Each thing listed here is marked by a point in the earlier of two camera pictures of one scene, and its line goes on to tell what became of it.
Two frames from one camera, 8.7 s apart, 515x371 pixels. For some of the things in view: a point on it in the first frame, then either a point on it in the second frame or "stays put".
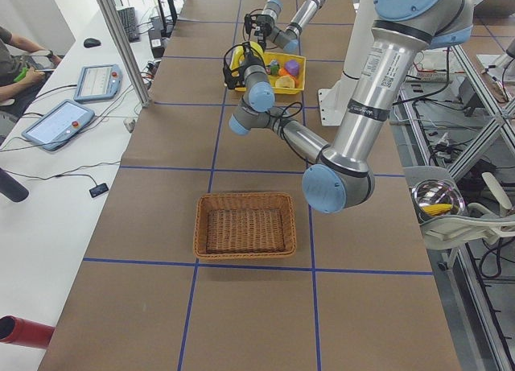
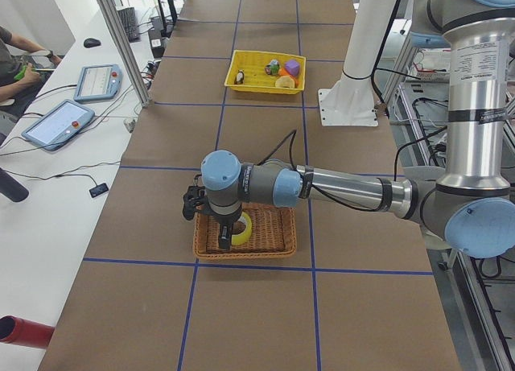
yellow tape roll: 238,51 to 242,237
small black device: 98,190 stays put
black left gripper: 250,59 to 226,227
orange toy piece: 283,72 stays put
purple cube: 293,67 stays put
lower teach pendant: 59,125 stays put
